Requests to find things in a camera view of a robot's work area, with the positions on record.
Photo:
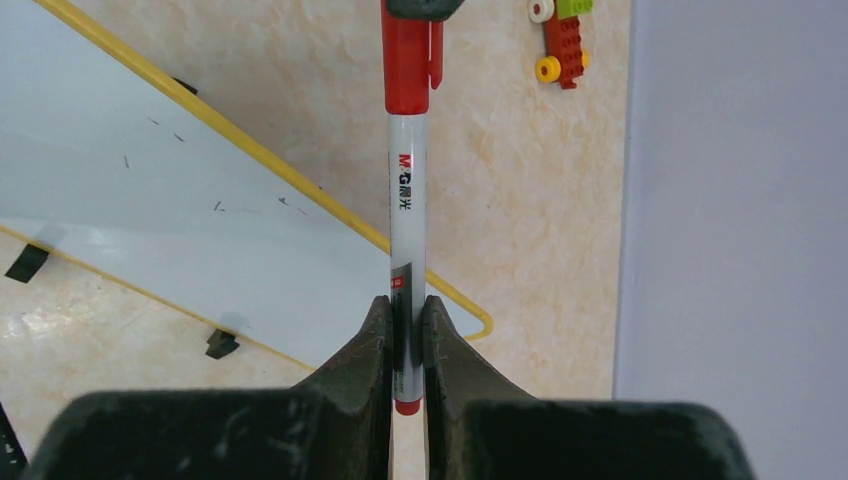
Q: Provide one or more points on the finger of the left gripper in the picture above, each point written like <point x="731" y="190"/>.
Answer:
<point x="423" y="10"/>

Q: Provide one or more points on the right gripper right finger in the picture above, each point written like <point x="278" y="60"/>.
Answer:
<point x="480" y="425"/>

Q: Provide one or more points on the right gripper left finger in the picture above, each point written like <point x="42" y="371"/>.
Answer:
<point x="333" y="424"/>

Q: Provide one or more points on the red white marker pen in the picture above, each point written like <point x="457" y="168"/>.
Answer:
<point x="407" y="83"/>

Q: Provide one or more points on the white whiteboard yellow edge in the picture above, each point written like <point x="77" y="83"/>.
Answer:
<point x="109" y="161"/>

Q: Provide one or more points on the black whiteboard clip foot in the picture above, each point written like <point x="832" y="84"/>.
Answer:
<point x="28" y="263"/>
<point x="221" y="344"/>

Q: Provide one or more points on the red green brick toy car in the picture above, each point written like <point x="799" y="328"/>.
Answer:
<point x="564" y="59"/>

